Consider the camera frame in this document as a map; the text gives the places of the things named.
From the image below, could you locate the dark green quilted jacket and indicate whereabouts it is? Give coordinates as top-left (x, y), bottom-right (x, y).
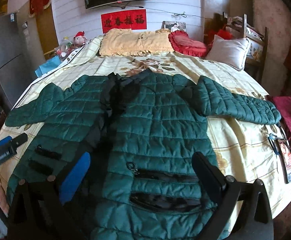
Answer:
top-left (5, 70), bottom-right (280, 239)

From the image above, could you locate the grey refrigerator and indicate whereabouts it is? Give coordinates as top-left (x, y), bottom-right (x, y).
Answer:
top-left (0, 13), bottom-right (35, 112)

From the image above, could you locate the pig plush toy red hat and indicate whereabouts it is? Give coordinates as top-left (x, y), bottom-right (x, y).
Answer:
top-left (73, 31), bottom-right (87, 47)

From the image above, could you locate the yellow ruffled pillow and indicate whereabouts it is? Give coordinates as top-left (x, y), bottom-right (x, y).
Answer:
top-left (99, 29), bottom-right (174, 56)

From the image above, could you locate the red banner with characters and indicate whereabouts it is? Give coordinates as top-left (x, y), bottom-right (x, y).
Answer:
top-left (101, 9), bottom-right (147, 34)

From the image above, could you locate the wooden chair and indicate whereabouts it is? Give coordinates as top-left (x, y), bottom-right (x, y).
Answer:
top-left (222, 12), bottom-right (269, 84)

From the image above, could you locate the white pillow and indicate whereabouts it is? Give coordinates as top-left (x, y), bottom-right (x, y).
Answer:
top-left (205, 35), bottom-right (250, 71)

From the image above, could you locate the red ruffled cushion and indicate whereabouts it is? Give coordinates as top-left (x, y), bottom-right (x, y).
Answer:
top-left (168, 30), bottom-right (208, 57)

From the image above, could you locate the framed photo on headboard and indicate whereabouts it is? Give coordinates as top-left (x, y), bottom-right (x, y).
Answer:
top-left (162, 21), bottom-right (186, 32)

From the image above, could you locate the card with blue lanyard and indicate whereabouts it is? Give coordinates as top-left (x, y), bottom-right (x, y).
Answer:
top-left (268, 122), bottom-right (291, 184)

